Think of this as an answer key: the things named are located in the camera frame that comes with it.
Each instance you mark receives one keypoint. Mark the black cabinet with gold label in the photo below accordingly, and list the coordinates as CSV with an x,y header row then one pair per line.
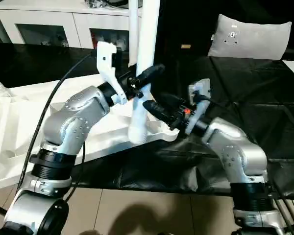
x,y
186,27

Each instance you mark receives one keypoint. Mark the white sideboard cabinet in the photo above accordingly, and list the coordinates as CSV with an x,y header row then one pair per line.
x,y
63,22

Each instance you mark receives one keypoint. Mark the white plastic table top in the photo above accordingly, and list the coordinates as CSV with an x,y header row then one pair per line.
x,y
19,127

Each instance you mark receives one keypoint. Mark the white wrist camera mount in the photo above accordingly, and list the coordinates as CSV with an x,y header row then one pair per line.
x,y
106,63
199,98

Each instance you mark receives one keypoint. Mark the dark round robot torso part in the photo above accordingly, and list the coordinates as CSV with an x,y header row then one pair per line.
x,y
91,232

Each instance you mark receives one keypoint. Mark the black clutter on sideboard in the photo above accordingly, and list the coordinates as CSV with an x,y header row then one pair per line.
x,y
94,3

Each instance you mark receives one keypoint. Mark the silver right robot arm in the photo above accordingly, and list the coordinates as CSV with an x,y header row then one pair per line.
x,y
235,151

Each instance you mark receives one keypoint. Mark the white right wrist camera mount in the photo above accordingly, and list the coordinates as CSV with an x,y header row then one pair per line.
x,y
199,98

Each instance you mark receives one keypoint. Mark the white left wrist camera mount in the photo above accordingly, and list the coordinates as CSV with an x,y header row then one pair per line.
x,y
106,63

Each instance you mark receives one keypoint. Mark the grey pillow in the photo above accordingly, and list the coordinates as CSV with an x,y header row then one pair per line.
x,y
250,36

